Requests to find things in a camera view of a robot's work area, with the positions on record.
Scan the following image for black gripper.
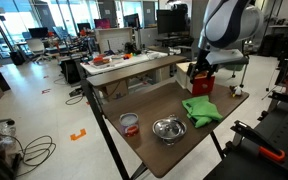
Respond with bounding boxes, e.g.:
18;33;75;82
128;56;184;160
187;49;218;84

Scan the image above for red front wooden drawer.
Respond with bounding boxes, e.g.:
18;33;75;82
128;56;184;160
191;73;216;97

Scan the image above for brown white plush toy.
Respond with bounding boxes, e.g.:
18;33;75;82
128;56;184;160
229;85;244;98

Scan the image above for red toy tray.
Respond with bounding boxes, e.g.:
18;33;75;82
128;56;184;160
92;55;112;67

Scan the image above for cream wooden slotted box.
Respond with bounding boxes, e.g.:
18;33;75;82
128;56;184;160
175;61;198;92

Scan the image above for green cloth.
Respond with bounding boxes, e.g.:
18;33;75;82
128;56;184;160
181;95;224;129

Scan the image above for grey seat stool chair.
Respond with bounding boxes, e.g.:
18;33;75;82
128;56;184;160
217;54;251;89

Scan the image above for black monitor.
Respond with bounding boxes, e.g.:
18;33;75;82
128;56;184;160
156;8;189;35

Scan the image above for metal pot with lid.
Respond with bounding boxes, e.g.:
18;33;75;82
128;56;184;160
151;114;188;146

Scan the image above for narrow brown wooden desk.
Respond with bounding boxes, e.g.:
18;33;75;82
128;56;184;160
86;54;188;88

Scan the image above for white table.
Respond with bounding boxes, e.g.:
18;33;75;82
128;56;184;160
79;50;169;76

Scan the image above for cardboard box under desk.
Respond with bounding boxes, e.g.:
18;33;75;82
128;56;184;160
99;79;130;102

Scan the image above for pink red cup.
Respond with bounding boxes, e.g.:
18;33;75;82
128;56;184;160
118;112;140;138

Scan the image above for brown wooden table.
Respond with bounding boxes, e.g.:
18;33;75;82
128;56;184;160
75;59;225;180

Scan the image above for white office chair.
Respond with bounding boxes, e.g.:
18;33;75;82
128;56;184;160
25;37;48;64

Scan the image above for black clamp orange handle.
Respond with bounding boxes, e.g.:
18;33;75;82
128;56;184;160
229;119;287;164
268;90;288;113

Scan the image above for coiled black floor cable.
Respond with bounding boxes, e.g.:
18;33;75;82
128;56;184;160
15;134;57;178

